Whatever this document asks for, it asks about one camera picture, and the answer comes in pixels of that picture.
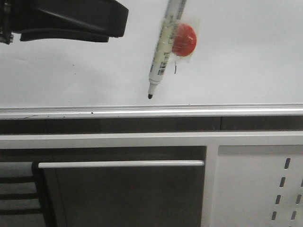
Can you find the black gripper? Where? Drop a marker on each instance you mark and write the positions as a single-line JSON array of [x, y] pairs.
[[83, 20]]

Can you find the white whiteboard marker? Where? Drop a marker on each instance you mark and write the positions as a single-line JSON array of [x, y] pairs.
[[172, 18]]

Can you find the red round magnet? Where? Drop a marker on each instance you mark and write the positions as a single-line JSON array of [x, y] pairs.
[[185, 40]]

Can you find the white metal pegboard stand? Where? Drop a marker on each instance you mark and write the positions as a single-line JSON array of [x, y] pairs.
[[252, 179]]

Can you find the white whiteboard with frame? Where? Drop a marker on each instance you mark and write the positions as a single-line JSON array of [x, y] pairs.
[[248, 61]]

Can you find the grey panel with white rail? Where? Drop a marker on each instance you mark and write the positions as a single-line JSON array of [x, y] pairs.
[[150, 193]]

